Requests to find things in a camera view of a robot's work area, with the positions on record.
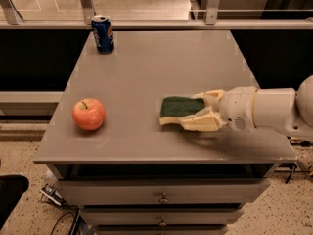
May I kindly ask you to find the black chair seat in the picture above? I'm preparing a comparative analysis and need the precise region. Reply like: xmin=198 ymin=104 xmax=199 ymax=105
xmin=0 ymin=175 xmax=29 ymax=229

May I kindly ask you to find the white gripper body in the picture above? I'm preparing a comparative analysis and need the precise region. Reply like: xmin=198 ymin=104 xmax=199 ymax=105
xmin=219 ymin=86 xmax=257 ymax=131

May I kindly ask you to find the black floor cable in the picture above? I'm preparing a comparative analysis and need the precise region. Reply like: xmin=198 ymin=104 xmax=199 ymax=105
xmin=49 ymin=207 xmax=82 ymax=235

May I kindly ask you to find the metal railing frame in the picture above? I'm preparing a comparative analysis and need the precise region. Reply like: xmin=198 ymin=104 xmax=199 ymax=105
xmin=0 ymin=0 xmax=313 ymax=30

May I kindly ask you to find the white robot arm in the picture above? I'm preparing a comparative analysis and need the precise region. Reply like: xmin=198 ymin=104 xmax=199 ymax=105
xmin=179 ymin=76 xmax=313 ymax=141

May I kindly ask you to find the green and yellow sponge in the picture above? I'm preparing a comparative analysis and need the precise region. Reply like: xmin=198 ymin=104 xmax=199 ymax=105
xmin=159 ymin=96 xmax=205 ymax=125

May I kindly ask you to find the grey drawer cabinet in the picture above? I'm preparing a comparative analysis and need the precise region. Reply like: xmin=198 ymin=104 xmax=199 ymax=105
xmin=35 ymin=30 xmax=296 ymax=235

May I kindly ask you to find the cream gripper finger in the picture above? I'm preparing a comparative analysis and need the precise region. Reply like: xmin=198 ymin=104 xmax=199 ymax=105
xmin=192 ymin=89 xmax=226 ymax=109
xmin=179 ymin=107 xmax=225 ymax=132

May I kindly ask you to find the middle grey drawer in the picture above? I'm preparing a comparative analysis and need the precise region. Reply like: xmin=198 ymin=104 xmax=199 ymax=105
xmin=80 ymin=208 xmax=243 ymax=226

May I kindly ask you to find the red apple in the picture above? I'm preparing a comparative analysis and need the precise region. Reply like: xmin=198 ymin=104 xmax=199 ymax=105
xmin=71 ymin=98 xmax=106 ymax=131

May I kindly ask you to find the grey drawer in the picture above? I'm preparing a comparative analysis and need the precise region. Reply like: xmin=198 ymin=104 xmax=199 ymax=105
xmin=56 ymin=179 xmax=270 ymax=206
xmin=80 ymin=208 xmax=243 ymax=226

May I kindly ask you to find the top grey drawer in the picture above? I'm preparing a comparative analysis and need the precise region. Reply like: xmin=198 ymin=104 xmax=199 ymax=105
xmin=56 ymin=179 xmax=270 ymax=206

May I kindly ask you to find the blue Pepsi can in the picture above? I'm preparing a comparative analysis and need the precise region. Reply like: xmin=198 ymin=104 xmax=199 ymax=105
xmin=91 ymin=15 xmax=114 ymax=54

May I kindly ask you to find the small device on floor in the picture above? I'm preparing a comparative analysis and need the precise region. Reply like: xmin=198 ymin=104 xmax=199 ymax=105
xmin=41 ymin=185 xmax=65 ymax=206

